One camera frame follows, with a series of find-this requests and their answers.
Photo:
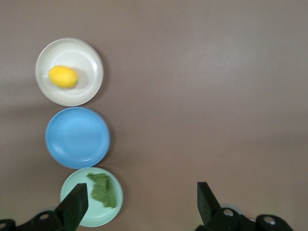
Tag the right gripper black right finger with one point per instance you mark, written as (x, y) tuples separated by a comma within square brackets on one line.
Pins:
[(207, 207)]

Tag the yellow lemon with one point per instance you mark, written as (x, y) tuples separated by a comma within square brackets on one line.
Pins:
[(63, 77)]

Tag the beige plate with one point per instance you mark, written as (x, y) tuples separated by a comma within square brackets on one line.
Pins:
[(72, 53)]

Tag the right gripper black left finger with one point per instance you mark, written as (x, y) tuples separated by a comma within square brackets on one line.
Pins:
[(74, 207)]

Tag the pale green plate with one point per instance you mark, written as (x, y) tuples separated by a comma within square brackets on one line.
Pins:
[(72, 180)]

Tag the green lettuce leaf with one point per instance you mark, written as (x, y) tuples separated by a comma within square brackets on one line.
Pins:
[(103, 192)]

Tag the blue plate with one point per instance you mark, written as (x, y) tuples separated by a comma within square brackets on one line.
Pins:
[(77, 138)]

